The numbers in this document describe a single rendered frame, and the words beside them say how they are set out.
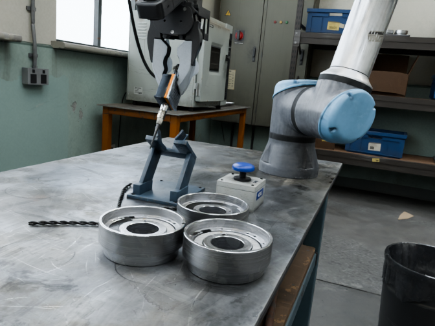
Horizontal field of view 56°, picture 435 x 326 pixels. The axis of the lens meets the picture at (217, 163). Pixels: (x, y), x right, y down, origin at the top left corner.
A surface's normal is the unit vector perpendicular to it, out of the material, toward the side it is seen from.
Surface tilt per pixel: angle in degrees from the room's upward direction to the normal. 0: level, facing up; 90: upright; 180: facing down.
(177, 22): 90
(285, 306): 0
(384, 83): 83
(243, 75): 90
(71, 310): 0
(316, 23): 90
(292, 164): 72
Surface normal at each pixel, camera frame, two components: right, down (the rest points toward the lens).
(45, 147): 0.93, 0.15
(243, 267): 0.31, 0.22
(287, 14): -0.37, 0.16
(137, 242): 0.06, 0.21
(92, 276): 0.09, -0.98
